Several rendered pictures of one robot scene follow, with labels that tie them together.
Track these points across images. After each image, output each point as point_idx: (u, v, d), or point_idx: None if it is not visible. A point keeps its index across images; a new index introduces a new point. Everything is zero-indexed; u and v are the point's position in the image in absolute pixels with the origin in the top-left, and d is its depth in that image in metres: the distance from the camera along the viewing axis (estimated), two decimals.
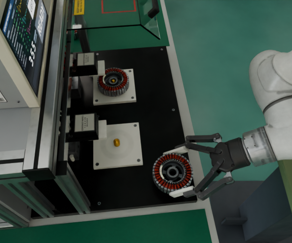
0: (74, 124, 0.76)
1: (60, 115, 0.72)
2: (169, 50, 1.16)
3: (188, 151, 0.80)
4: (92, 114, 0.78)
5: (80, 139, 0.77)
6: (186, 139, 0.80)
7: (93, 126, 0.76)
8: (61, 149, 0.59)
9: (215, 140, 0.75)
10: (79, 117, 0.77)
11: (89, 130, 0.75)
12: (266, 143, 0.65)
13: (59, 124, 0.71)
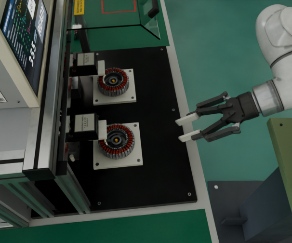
0: (74, 124, 0.76)
1: (60, 115, 0.72)
2: (169, 50, 1.16)
3: (200, 129, 0.81)
4: (92, 114, 0.78)
5: (80, 139, 0.77)
6: (205, 139, 0.81)
7: (93, 126, 0.76)
8: (61, 149, 0.59)
9: (235, 127, 0.78)
10: (79, 117, 0.77)
11: (89, 130, 0.75)
12: None
13: (59, 124, 0.71)
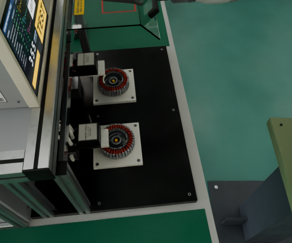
0: (78, 133, 0.81)
1: None
2: (169, 50, 1.16)
3: None
4: (95, 124, 0.82)
5: (83, 147, 0.81)
6: None
7: (96, 135, 0.80)
8: (61, 149, 0.59)
9: None
10: (82, 127, 0.82)
11: (92, 140, 0.79)
12: None
13: None
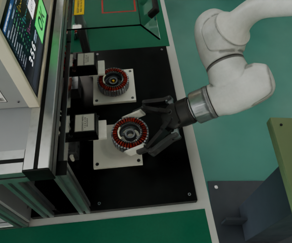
0: (74, 124, 0.76)
1: (60, 115, 0.72)
2: (169, 50, 1.16)
3: (144, 143, 0.79)
4: (92, 114, 0.78)
5: (80, 139, 0.77)
6: (151, 154, 0.78)
7: (93, 126, 0.76)
8: (61, 149, 0.59)
9: None
10: (79, 117, 0.77)
11: (89, 130, 0.75)
12: None
13: (59, 124, 0.71)
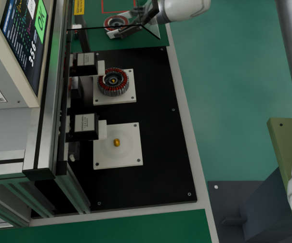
0: (74, 124, 0.76)
1: (60, 115, 0.72)
2: (169, 50, 1.16)
3: (120, 29, 1.15)
4: (92, 114, 0.78)
5: (80, 139, 0.77)
6: (121, 36, 1.14)
7: (93, 126, 0.76)
8: (61, 149, 0.59)
9: (139, 27, 1.11)
10: (79, 117, 0.77)
11: (89, 130, 0.75)
12: None
13: (59, 124, 0.71)
